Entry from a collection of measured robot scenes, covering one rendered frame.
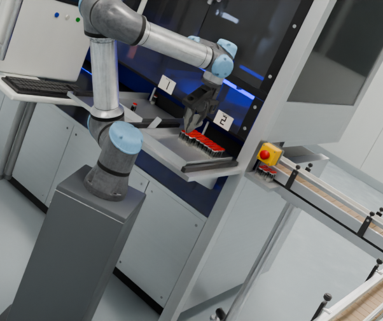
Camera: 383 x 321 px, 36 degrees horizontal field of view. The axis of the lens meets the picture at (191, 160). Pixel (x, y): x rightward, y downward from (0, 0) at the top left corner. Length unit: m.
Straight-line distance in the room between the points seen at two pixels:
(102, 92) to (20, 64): 0.87
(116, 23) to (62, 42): 1.10
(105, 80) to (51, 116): 1.29
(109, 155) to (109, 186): 0.10
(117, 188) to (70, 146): 1.18
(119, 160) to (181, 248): 0.91
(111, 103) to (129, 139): 0.16
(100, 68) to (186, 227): 1.03
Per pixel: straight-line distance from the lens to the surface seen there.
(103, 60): 1.93
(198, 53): 1.90
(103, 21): 1.78
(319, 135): 3.06
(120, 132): 1.91
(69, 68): 2.93
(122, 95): 2.74
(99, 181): 1.96
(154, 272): 2.86
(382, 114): 7.07
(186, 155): 2.37
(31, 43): 2.76
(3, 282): 2.80
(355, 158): 7.17
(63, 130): 3.15
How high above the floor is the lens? 1.64
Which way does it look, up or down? 19 degrees down
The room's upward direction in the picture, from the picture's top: 25 degrees clockwise
